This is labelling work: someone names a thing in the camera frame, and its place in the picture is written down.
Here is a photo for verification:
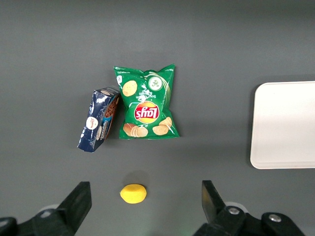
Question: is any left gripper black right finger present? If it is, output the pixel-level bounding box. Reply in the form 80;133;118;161
201;180;306;236

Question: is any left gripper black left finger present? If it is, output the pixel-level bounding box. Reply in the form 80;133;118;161
0;181;93;236

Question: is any pale pink plastic tray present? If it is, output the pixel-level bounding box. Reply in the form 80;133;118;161
250;81;315;170

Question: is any yellow lemon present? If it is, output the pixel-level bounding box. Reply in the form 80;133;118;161
120;183;148;204

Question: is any dark blue cookie box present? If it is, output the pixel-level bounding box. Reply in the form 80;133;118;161
77;87;121;153

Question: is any green Lay's chips bag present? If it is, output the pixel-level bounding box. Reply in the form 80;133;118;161
113;63;180;140

